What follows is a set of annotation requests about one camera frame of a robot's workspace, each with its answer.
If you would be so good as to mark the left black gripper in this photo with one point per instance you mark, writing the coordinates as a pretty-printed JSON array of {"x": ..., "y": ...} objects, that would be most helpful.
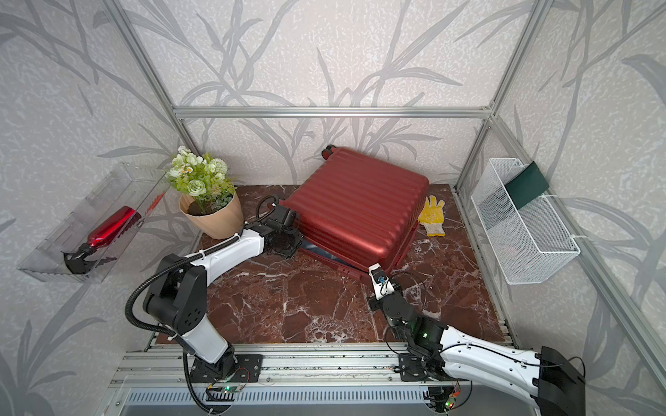
[{"x": 297, "y": 235}]

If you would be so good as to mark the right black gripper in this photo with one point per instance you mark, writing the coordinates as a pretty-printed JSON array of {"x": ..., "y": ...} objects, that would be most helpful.
[{"x": 374, "y": 303}]

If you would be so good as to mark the red hard-shell suitcase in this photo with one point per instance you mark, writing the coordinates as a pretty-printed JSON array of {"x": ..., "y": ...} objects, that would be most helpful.
[{"x": 356, "y": 211}]

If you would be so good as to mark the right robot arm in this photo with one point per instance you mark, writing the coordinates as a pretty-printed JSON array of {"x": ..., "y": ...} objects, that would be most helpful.
[{"x": 545, "y": 380}]

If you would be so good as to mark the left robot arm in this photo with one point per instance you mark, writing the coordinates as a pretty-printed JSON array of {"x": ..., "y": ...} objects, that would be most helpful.
[{"x": 174, "y": 300}]

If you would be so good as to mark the potted white flower plant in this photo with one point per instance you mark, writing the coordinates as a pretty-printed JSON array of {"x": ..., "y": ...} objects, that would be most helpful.
[{"x": 207, "y": 195}]

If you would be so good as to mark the yellow work glove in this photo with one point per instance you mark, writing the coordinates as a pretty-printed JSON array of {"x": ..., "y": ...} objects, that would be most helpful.
[{"x": 432, "y": 217}]

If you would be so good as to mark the dark green card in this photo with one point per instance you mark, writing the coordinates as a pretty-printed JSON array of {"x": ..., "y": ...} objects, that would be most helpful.
[{"x": 527, "y": 186}]

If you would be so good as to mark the red spray bottle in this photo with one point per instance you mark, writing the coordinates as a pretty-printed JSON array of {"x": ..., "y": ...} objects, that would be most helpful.
[{"x": 102, "y": 236}]

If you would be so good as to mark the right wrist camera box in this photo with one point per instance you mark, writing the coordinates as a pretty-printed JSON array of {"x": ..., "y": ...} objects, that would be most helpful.
[{"x": 382, "y": 284}]

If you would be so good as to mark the white wire mesh basket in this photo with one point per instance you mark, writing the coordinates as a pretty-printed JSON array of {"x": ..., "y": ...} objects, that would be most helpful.
[{"x": 531, "y": 244}]

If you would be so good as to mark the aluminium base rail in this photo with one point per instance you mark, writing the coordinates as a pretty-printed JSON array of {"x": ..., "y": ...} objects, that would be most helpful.
[{"x": 275, "y": 365}]

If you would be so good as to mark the clear plastic wall bin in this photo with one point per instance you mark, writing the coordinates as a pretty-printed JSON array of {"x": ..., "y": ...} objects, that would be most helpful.
[{"x": 138, "y": 187}]

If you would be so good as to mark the aluminium frame profiles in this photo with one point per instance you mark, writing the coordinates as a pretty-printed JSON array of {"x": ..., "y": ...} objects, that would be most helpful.
[{"x": 638, "y": 332}]

